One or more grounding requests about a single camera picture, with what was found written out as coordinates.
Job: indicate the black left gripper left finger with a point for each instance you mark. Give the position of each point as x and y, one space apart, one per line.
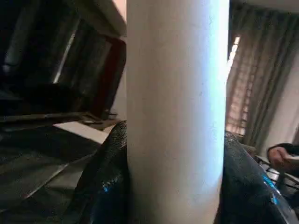
102 186

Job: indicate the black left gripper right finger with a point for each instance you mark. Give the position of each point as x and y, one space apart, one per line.
250 198

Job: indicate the white plastic table leg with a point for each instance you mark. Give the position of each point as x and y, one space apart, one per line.
175 105

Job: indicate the bystander bare hand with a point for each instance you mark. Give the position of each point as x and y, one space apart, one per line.
285 158

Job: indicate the white flat panel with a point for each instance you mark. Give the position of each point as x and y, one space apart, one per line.
88 131

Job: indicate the black plastic mat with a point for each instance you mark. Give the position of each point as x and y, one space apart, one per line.
35 163

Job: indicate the beige window blind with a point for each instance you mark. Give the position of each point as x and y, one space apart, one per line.
257 70

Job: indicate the dark red wooden frame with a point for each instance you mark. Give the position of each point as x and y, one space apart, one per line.
116 70

